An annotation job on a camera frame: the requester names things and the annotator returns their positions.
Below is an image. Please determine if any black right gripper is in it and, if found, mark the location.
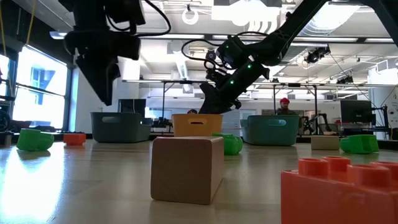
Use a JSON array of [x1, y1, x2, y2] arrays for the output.
[[199, 62, 271, 114]]

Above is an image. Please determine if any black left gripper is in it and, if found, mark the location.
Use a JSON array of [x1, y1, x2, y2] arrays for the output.
[[63, 29, 142, 106]]

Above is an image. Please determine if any green notched block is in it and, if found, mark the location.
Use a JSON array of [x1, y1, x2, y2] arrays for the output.
[[211, 133, 244, 156], [16, 128, 55, 152], [339, 134, 380, 154]]

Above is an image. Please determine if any small red block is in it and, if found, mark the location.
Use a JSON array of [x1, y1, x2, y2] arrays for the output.
[[63, 133, 87, 147]]

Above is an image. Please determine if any rectangular wooden block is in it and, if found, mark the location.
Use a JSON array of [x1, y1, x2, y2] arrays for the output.
[[150, 136, 225, 205]]

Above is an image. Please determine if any triangular wooden block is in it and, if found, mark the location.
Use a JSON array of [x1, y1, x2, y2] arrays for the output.
[[310, 135, 340, 151]]

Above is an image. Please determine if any small orange block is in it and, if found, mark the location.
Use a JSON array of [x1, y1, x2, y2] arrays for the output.
[[280, 156, 398, 224]]

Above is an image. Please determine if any black box-shaped screen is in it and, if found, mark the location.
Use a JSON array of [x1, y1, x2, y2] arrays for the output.
[[118, 98, 147, 114]]

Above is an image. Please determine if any orange plastic bin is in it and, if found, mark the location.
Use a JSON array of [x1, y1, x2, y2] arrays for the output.
[[171, 113, 224, 138]]

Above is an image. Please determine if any grey-blue plastic bin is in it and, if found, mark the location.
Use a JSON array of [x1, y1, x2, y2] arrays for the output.
[[90, 111, 152, 144]]

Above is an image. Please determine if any teal plastic bin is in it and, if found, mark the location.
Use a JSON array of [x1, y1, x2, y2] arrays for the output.
[[239, 114, 301, 146]]

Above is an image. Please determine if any large bright window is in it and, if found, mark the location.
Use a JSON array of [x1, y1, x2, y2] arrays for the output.
[[0, 45, 74, 131]]

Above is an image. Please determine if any ceiling strip light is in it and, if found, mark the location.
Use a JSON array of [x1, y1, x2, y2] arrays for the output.
[[292, 36, 359, 44], [136, 33, 206, 40], [364, 37, 395, 44], [49, 30, 68, 40]]

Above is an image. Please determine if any black ceiling-mounted projector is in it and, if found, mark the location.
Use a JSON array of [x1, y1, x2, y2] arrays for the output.
[[303, 45, 331, 65]]

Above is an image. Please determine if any small black ceiling device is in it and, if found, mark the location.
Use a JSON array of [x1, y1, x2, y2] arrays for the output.
[[335, 74, 354, 85]]

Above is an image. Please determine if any black computer monitor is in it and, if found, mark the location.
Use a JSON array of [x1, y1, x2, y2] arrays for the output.
[[340, 99, 373, 124]]

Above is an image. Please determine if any black workstation frame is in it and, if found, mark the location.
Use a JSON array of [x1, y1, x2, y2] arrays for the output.
[[272, 82, 318, 134], [161, 80, 209, 121]]

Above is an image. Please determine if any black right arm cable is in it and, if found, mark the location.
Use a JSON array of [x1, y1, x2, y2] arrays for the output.
[[181, 30, 268, 71]]

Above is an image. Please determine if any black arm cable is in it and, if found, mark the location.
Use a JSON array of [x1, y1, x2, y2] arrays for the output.
[[181, 30, 268, 71], [133, 0, 172, 38]]

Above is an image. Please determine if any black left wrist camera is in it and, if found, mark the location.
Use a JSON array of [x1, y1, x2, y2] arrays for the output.
[[113, 0, 146, 26]]

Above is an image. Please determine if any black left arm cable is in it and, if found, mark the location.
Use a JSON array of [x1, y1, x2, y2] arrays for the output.
[[133, 0, 172, 38]]

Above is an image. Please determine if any white ceiling ring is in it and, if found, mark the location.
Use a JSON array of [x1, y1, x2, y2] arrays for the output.
[[182, 6, 200, 26]]

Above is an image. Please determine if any silver ventilation duct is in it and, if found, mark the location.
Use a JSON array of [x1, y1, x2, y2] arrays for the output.
[[276, 0, 363, 68]]

